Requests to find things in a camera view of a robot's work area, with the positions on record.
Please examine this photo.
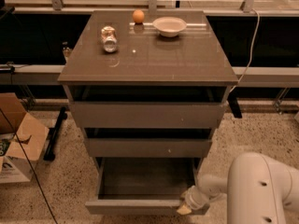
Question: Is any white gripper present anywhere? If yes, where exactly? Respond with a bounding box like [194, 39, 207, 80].
[177, 186, 209, 216]

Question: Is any grey bottom drawer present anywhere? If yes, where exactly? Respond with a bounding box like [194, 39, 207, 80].
[85, 158, 202, 216]

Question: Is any grey drawer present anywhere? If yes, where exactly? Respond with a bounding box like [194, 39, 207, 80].
[69, 102, 225, 129]
[85, 158, 202, 216]
[84, 138, 211, 158]

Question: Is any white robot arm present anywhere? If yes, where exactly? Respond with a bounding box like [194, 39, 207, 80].
[177, 152, 299, 224]

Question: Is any grey middle drawer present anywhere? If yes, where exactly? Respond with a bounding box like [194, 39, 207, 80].
[84, 138, 211, 158]

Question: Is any grey drawer cabinet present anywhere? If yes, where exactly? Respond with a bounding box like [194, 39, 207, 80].
[57, 8, 240, 173]

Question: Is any grey top drawer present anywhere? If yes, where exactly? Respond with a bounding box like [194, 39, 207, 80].
[69, 102, 225, 129]

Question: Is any black table leg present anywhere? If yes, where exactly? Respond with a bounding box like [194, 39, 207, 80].
[228, 93, 242, 119]

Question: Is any black stand foot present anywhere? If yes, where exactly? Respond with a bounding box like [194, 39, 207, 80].
[44, 107, 67, 161]

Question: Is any cardboard box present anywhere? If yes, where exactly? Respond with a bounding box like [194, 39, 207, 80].
[0, 93, 49, 184]

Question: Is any white bowl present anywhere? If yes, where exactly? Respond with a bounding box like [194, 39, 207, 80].
[152, 17, 187, 37]

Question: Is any crushed silver can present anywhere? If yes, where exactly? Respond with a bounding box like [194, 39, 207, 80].
[101, 26, 118, 53]

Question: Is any orange fruit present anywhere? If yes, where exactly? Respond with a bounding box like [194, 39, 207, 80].
[132, 9, 145, 24]

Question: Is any black cable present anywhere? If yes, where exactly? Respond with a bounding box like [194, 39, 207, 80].
[0, 106, 60, 224]

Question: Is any white cable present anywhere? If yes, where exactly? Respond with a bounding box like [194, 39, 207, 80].
[229, 8, 262, 93]

